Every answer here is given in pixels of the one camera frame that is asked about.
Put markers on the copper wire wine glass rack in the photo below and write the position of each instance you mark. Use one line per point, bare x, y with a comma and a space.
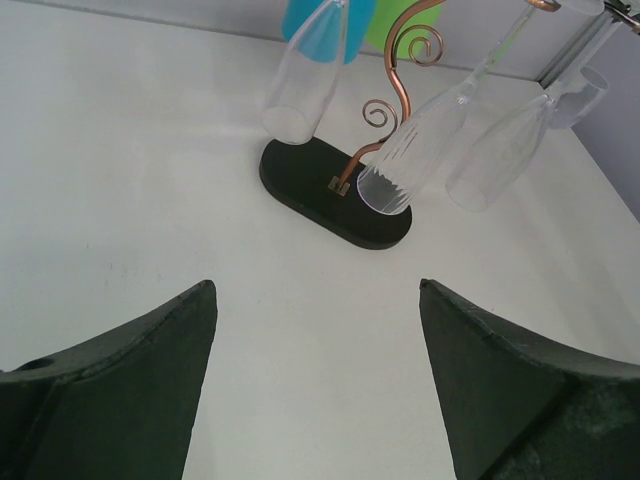
319, 181

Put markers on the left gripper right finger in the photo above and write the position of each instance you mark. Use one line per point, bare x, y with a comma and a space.
517, 405

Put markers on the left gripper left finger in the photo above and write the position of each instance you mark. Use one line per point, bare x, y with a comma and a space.
121, 405

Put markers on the blue plastic wine glass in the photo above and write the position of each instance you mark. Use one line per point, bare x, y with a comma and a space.
320, 42

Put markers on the clear champagne flute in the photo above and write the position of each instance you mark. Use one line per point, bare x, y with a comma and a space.
302, 88

